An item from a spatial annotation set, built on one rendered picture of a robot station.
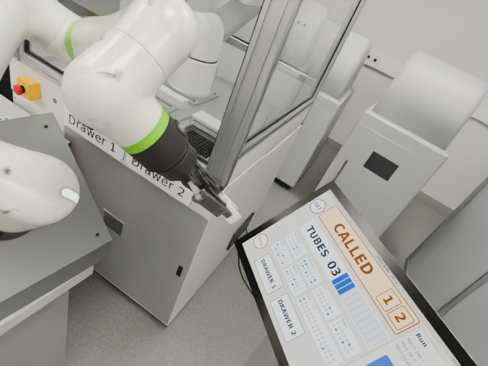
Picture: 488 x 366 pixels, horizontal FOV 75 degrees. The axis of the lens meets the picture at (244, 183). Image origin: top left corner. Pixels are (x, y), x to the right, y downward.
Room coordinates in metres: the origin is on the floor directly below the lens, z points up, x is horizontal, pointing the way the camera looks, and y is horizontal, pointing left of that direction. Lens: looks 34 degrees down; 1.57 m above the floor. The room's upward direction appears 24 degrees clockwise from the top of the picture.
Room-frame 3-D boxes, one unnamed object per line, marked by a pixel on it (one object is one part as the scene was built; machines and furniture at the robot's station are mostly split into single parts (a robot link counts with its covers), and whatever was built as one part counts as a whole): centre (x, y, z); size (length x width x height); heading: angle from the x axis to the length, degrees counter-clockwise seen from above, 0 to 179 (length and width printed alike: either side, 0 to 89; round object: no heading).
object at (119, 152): (0.97, 0.59, 0.87); 0.29 x 0.02 x 0.11; 76
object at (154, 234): (1.42, 0.43, 0.40); 1.03 x 0.95 x 0.80; 76
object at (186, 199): (0.89, 0.29, 0.87); 0.29 x 0.02 x 0.11; 76
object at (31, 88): (1.03, 0.92, 0.88); 0.07 x 0.05 x 0.07; 76
